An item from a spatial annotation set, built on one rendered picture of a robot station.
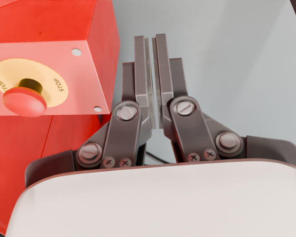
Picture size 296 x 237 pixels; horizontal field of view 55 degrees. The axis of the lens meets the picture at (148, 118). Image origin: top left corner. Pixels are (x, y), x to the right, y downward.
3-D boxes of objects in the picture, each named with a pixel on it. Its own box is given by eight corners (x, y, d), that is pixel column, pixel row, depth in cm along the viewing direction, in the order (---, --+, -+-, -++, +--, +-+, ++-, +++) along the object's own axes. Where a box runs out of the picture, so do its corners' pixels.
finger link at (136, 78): (89, 191, 13) (97, 81, 17) (160, 185, 13) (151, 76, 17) (67, 159, 10) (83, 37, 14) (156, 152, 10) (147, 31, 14)
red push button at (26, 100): (58, 92, 30) (50, 121, 28) (22, 93, 31) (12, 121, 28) (44, 65, 27) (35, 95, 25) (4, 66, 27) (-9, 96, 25)
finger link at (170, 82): (163, 185, 13) (154, 76, 17) (235, 180, 13) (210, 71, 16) (160, 152, 10) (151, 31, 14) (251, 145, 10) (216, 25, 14)
